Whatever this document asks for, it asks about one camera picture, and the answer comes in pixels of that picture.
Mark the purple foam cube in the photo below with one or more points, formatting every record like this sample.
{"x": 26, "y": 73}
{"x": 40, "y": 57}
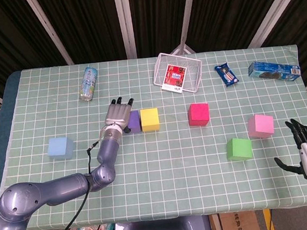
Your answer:
{"x": 135, "y": 121}

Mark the brown cardboard box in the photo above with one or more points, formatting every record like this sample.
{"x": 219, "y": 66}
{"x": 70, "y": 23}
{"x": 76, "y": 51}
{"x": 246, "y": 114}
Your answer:
{"x": 242, "y": 225}

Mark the green foam cube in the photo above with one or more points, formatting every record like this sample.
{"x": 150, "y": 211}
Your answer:
{"x": 239, "y": 149}

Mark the small blue cookie packet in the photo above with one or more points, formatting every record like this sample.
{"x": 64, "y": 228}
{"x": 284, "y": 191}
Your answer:
{"x": 226, "y": 75}

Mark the yellow bar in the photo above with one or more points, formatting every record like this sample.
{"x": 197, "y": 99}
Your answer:
{"x": 268, "y": 222}

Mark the pink foam cube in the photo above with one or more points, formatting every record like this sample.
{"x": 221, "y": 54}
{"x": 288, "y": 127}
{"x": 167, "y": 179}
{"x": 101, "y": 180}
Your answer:
{"x": 261, "y": 125}

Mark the white metal frame post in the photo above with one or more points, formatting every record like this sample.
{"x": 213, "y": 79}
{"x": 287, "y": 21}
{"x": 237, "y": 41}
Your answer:
{"x": 124, "y": 22}
{"x": 50, "y": 31}
{"x": 187, "y": 15}
{"x": 276, "y": 7}

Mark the light blue drink can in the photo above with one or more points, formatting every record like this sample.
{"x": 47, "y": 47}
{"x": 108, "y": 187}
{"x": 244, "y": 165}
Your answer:
{"x": 87, "y": 83}

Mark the red snack packet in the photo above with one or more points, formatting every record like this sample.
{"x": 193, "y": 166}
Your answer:
{"x": 173, "y": 77}

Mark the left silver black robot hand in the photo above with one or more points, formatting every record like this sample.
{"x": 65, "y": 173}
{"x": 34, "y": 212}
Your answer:
{"x": 117, "y": 113}

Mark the red foam cube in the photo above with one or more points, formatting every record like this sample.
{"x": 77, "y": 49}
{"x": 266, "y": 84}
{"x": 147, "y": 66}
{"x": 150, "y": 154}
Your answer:
{"x": 198, "y": 114}

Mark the light blue foam cube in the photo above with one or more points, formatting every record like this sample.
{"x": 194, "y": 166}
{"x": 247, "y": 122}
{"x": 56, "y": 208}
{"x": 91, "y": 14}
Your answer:
{"x": 59, "y": 148}

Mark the yellow foam cube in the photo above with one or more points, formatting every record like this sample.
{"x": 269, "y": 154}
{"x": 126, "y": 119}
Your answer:
{"x": 149, "y": 119}

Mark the white table leg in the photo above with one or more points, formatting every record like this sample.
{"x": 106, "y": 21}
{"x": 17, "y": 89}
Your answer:
{"x": 217, "y": 227}

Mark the green checked tablecloth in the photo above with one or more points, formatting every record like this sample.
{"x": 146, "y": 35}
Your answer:
{"x": 176, "y": 178}

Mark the long blue cookie box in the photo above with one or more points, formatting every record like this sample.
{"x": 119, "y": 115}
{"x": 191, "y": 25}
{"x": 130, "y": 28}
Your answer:
{"x": 273, "y": 70}

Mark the dark blue table pad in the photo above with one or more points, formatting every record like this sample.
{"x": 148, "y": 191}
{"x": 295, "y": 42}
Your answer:
{"x": 3, "y": 122}

